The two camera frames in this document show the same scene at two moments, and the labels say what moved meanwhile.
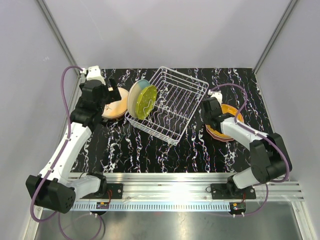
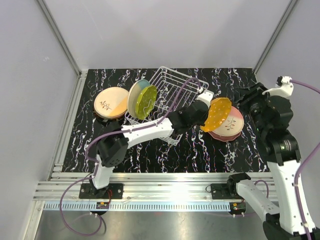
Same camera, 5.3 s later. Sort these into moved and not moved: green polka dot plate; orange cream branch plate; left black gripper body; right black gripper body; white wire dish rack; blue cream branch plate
Moved: left black gripper body; right black gripper body
Not moved: green polka dot plate; blue cream branch plate; orange cream branch plate; white wire dish rack
